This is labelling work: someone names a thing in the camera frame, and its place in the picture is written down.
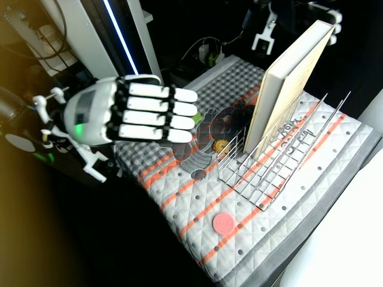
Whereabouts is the pink round toy cookie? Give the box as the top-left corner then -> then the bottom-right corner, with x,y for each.
212,212 -> 236,235

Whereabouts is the beige paperback book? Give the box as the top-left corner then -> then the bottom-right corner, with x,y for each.
242,20 -> 336,154

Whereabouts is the grey serrated bar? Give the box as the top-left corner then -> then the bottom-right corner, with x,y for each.
1,8 -> 40,52

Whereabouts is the black looped cable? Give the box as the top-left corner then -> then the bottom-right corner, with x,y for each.
29,0 -> 68,60

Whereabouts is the green cable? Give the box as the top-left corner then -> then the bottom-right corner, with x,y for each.
31,151 -> 56,164

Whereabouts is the white power adapter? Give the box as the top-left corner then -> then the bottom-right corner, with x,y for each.
198,41 -> 211,61

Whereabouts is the grey quilt with bear print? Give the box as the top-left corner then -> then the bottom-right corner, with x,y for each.
115,55 -> 375,284

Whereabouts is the green plug block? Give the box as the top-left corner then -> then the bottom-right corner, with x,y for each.
207,52 -> 221,68

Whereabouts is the metal wire rack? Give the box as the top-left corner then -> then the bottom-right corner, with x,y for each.
215,91 -> 351,212

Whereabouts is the white column with blue light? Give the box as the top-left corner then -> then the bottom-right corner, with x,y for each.
38,0 -> 164,84

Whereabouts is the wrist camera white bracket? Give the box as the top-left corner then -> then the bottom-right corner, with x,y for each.
71,140 -> 118,184
250,11 -> 278,56

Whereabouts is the white rounded furniture panel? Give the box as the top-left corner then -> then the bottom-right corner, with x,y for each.
279,89 -> 383,287

